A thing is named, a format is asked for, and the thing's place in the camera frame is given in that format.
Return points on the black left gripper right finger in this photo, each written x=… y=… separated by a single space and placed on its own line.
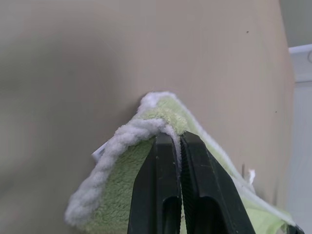
x=209 y=185

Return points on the white cabinet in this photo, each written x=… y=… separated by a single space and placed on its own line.
x=302 y=126

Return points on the green towel with white trim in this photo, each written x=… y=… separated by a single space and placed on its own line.
x=114 y=180

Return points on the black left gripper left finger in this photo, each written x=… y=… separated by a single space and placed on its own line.
x=153 y=185

